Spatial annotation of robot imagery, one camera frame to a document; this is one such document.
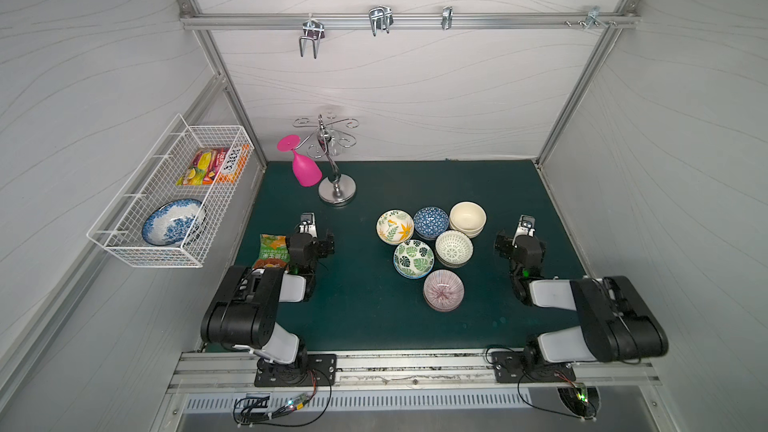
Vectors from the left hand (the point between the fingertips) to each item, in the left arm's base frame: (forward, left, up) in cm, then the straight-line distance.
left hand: (314, 230), depth 93 cm
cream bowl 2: (+1, -50, 0) cm, 50 cm away
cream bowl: (+7, -50, -2) cm, 51 cm away
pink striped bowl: (-17, -40, -3) cm, 43 cm away
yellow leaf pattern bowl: (+4, -26, -4) cm, 26 cm away
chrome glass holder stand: (+21, -3, -4) cm, 22 cm away
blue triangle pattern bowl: (+6, -38, -4) cm, 38 cm away
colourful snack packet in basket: (+1, +19, +28) cm, 33 cm away
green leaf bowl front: (-8, -32, -4) cm, 33 cm away
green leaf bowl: (-12, -32, -4) cm, 34 cm away
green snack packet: (-7, +12, -2) cm, 14 cm away
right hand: (0, -66, +1) cm, 66 cm away
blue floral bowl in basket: (-15, +22, +27) cm, 38 cm away
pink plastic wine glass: (+15, +4, +12) cm, 20 cm away
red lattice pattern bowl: (-8, -45, -4) cm, 45 cm away
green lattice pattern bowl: (-3, -44, -4) cm, 45 cm away
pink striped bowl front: (-23, -39, -2) cm, 46 cm away
